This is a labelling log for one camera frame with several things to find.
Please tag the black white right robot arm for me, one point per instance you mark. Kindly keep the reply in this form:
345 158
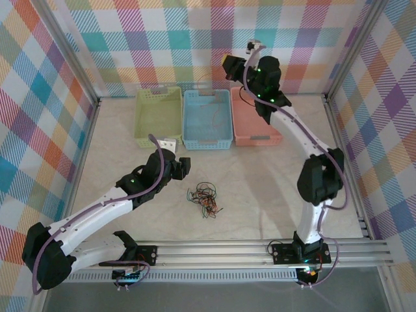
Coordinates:
318 182

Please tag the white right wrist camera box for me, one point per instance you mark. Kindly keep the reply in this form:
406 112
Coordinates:
254 50

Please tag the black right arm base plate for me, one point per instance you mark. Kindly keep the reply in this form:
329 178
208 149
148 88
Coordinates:
282 253

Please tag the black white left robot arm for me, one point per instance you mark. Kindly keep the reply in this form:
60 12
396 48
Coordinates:
97 211

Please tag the green plastic basket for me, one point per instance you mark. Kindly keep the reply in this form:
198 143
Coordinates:
157 113

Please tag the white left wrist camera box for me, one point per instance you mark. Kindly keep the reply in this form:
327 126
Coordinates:
169 144

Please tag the aluminium frame post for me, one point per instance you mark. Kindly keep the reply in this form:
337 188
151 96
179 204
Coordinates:
70 52
356 48

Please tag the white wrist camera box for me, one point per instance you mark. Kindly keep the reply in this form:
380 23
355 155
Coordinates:
254 50
169 144

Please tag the pink plastic basket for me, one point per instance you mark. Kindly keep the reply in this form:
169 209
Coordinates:
250 126

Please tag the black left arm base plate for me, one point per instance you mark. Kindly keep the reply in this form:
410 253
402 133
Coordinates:
146 255

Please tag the aluminium mounting rail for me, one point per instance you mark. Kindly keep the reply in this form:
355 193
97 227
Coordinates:
211 253

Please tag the blue plastic basket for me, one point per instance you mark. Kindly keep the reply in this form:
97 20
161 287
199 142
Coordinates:
208 123

